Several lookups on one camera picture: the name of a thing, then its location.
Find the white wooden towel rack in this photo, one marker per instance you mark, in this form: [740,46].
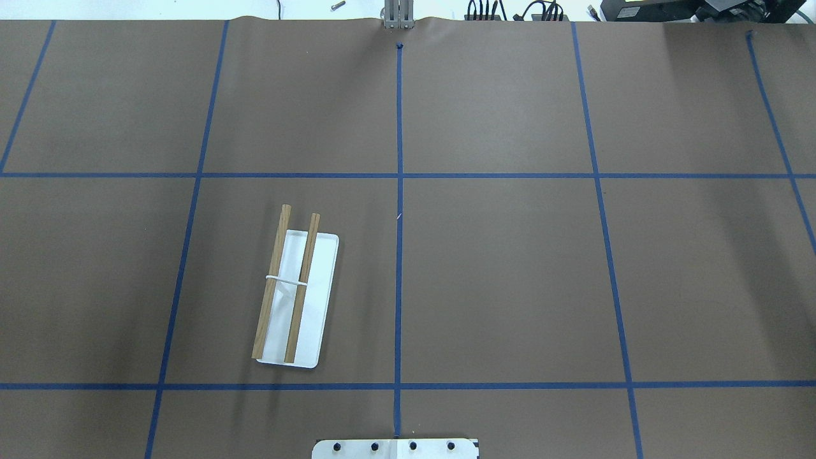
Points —
[296,296]

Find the black monitor stand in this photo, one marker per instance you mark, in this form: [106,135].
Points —
[769,12]

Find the aluminium frame post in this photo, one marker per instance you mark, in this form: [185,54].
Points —
[398,14]

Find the black cable hub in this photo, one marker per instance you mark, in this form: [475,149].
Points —
[551,11]
[485,11]

